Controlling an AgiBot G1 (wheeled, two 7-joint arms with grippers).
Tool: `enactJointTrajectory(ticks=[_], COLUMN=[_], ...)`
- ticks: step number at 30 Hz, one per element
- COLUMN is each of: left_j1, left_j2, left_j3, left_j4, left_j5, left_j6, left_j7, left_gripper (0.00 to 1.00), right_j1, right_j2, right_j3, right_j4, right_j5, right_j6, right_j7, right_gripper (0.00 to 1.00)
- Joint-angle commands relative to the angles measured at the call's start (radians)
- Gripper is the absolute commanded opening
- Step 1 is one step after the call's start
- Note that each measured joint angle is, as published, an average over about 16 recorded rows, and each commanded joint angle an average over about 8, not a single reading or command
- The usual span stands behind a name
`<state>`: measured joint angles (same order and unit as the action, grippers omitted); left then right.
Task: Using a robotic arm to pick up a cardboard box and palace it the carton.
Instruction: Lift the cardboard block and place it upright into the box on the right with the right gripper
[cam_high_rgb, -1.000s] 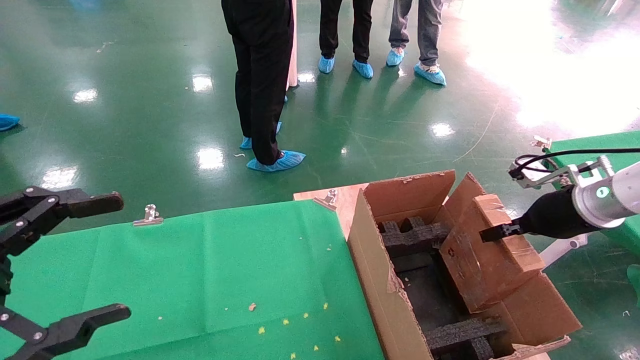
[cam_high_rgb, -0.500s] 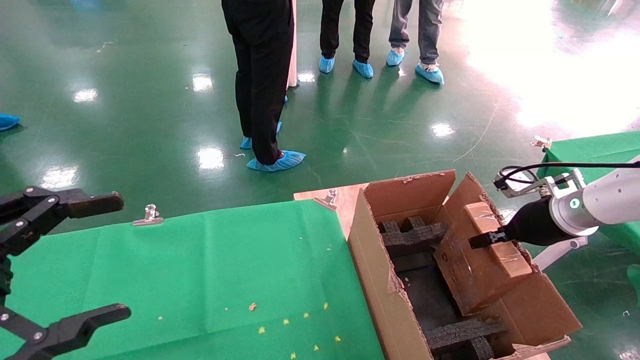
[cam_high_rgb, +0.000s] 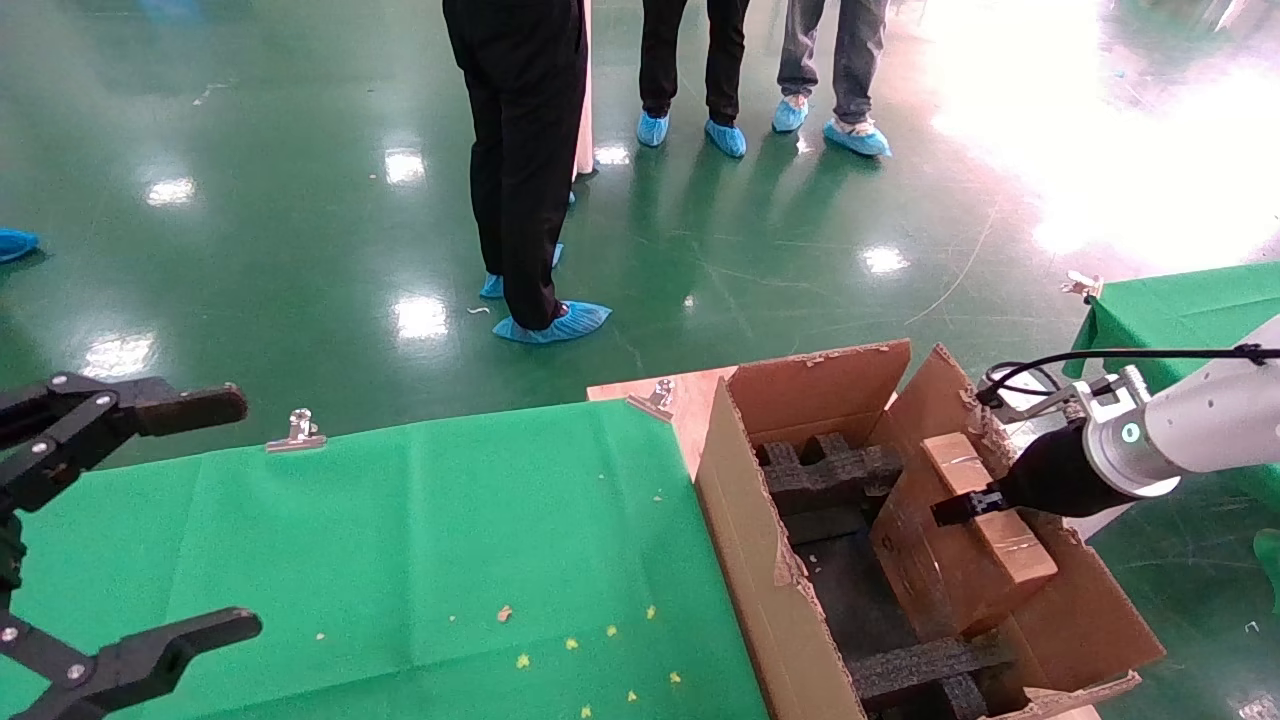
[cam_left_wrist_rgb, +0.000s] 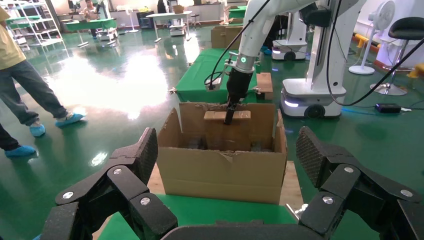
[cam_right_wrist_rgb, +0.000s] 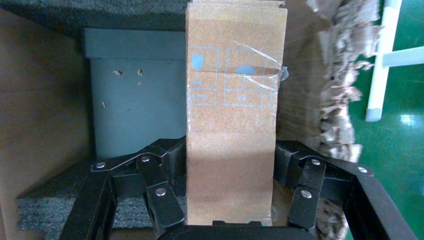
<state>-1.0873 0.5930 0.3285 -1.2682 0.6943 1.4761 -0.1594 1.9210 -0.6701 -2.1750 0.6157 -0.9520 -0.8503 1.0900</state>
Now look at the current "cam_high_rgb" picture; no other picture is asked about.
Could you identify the blue shoe cover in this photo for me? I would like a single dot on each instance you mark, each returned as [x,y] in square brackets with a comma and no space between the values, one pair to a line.
[15,245]
[560,323]
[788,115]
[860,140]
[653,130]
[492,285]
[727,140]

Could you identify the person in white skirt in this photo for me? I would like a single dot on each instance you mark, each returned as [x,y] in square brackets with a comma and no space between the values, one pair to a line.
[585,120]

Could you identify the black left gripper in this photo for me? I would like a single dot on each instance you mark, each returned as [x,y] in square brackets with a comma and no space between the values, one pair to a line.
[8,550]

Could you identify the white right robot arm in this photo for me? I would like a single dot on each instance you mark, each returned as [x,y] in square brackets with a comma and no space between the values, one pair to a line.
[1210,420]

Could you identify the metal binder clip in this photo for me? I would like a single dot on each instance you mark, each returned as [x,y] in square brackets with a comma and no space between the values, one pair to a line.
[1083,287]
[655,400]
[296,432]

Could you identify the person in grey jeans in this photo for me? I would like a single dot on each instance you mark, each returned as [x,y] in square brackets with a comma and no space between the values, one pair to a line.
[855,60]

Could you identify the white table leg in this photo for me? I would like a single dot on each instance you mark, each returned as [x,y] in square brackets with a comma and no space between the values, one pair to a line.
[1105,523]

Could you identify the person in black trousers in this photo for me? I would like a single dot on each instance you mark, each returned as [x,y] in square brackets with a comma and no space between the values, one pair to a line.
[525,150]
[725,50]

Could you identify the small green table cloth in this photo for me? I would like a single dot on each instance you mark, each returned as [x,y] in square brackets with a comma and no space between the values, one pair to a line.
[1180,310]

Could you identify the small brown cardboard box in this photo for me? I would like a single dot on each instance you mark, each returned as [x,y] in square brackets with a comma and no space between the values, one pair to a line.
[960,570]

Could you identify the large open cardboard carton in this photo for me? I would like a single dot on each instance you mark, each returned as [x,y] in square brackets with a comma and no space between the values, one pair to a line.
[760,520]

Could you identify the black foam insert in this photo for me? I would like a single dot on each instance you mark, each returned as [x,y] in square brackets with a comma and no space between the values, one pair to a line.
[920,670]
[830,475]

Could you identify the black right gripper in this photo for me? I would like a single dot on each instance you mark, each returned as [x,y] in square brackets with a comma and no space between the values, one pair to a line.
[1055,480]

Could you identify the green object at edge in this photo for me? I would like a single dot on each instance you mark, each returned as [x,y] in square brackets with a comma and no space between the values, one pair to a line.
[1270,565]

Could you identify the large green table cloth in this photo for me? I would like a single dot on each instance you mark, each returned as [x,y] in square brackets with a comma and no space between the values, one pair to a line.
[400,520]

